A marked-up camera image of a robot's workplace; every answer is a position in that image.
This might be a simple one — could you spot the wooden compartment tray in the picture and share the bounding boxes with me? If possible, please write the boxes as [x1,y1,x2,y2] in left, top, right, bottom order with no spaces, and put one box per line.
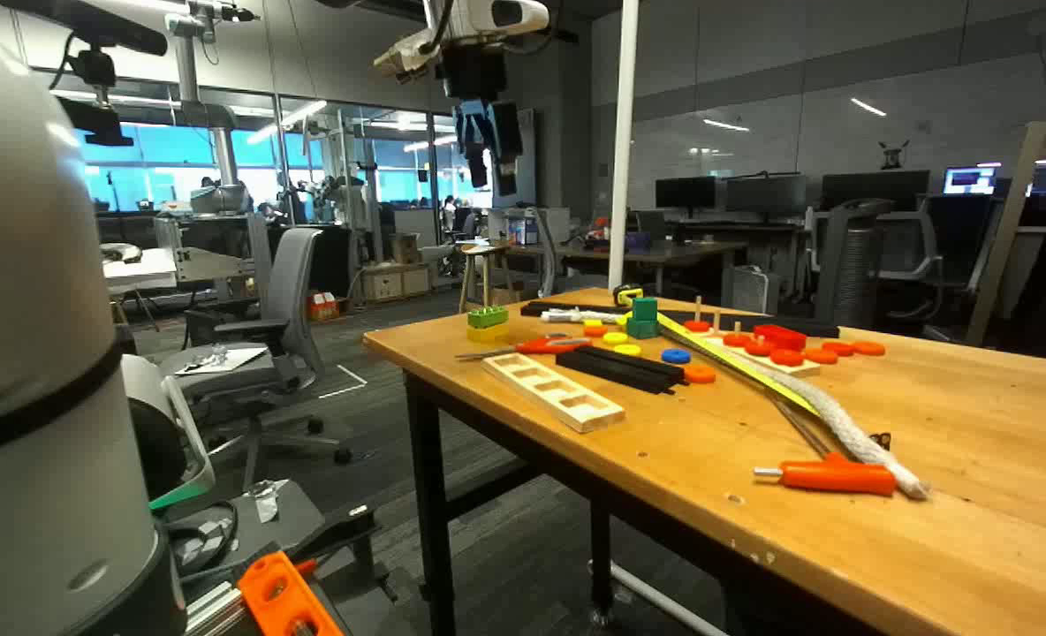
[479,351,628,434]

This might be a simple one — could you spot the orange toy pieces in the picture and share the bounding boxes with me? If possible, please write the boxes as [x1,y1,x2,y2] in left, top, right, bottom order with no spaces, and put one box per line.
[709,332,824,379]

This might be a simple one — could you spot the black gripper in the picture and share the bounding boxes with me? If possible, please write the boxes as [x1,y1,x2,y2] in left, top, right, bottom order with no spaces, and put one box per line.
[443,41,525,199]

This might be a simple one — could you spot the leaning wooden plank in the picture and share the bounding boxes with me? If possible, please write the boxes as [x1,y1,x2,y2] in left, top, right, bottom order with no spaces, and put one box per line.
[963,118,1046,345]

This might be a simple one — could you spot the wooden stool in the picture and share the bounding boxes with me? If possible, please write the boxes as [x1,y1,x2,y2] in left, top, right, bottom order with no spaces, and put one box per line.
[450,240,517,314]

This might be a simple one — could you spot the black metal table frame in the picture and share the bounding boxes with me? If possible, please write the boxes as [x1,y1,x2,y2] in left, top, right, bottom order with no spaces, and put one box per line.
[404,366,784,636]

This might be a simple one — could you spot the lit computer monitor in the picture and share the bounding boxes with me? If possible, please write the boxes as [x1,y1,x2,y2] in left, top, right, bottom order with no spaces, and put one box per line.
[945,163,1002,200]

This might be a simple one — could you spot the yellow toy brick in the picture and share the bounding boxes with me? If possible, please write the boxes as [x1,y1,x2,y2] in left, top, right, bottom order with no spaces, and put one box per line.
[462,322,517,351]

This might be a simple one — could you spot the dark computer monitor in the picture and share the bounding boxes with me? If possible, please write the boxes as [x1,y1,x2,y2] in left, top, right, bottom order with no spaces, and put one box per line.
[655,174,809,219]
[820,168,932,214]

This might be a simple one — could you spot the white vertical pole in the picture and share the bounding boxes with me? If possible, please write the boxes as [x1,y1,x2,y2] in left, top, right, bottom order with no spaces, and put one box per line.
[605,0,645,297]

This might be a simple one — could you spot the green toy brick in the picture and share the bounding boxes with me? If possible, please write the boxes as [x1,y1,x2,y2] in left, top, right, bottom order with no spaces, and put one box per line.
[462,304,512,332]

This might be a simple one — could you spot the orange marker pen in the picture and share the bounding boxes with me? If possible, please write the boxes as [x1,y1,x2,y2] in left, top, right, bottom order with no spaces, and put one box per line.
[749,456,902,498]

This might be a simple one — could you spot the red block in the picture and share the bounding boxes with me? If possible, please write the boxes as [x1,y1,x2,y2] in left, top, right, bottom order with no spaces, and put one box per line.
[753,322,809,354]

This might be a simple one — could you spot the orange plastic piece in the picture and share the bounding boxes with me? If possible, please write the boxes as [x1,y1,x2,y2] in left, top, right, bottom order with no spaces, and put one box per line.
[237,549,347,636]

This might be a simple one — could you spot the grey office chair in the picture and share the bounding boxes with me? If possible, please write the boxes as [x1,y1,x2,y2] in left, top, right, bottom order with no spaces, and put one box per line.
[180,221,357,487]

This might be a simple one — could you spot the short black bar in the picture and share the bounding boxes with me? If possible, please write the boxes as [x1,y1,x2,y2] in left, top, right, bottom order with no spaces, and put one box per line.
[570,338,689,387]
[555,351,680,399]

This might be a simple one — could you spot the black camera on stand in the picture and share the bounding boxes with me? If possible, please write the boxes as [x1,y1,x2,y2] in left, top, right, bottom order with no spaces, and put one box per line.
[0,0,174,151]

